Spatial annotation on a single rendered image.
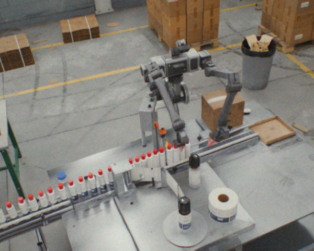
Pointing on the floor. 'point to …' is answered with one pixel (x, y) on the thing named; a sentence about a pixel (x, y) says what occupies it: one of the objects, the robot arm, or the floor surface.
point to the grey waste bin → (256, 71)
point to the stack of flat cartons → (10, 53)
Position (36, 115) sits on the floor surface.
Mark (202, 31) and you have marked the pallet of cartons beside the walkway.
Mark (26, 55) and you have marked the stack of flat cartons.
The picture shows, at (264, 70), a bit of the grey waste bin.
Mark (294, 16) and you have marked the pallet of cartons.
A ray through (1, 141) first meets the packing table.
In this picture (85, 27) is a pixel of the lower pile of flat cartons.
